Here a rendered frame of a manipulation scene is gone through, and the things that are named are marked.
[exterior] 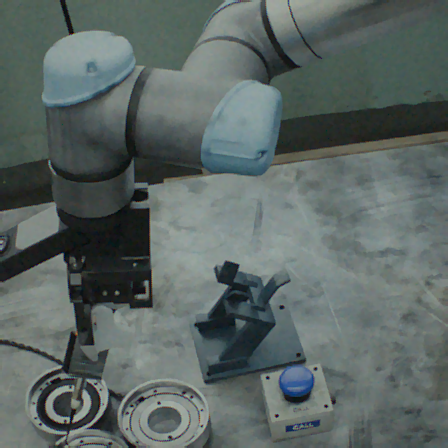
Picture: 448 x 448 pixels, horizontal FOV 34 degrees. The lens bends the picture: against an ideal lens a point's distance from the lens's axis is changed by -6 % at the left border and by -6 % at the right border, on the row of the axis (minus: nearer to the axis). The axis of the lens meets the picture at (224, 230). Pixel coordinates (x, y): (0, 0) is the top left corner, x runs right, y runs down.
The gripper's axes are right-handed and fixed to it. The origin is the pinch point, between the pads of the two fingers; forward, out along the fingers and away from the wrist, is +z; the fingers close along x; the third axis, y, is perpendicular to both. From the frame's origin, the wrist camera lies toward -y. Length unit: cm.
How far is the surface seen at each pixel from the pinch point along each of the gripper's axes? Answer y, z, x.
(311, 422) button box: 24.1, 6.9, -8.4
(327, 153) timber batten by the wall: 73, 84, 146
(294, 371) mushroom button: 22.3, 2.6, -4.0
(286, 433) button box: 21.4, 8.7, -8.4
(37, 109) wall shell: -22, 67, 155
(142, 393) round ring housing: 5.7, 9.4, -0.6
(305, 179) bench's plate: 33, 9, 38
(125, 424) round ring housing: 3.4, 9.7, -4.9
